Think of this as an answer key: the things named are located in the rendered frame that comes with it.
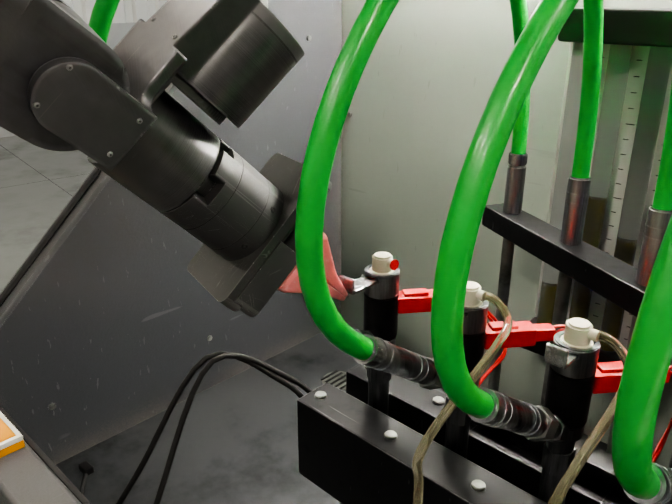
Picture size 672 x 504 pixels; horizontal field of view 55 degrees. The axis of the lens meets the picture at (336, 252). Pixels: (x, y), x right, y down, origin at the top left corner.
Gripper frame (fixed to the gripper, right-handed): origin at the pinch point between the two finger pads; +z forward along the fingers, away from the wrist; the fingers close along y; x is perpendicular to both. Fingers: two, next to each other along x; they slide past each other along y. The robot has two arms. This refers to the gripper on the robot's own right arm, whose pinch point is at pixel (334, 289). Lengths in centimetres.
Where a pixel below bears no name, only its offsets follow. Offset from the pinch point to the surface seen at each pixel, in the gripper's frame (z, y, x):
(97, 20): -21.5, 4.7, 11.1
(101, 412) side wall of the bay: 7.2, -26.1, 28.3
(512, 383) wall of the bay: 40.0, 4.8, 9.4
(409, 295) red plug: 6.4, 3.3, -0.3
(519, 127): 10.9, 22.8, 5.7
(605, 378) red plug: 9.0, 5.7, -16.0
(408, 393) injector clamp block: 13.9, -3.1, 0.1
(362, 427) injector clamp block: 9.6, -7.4, -1.7
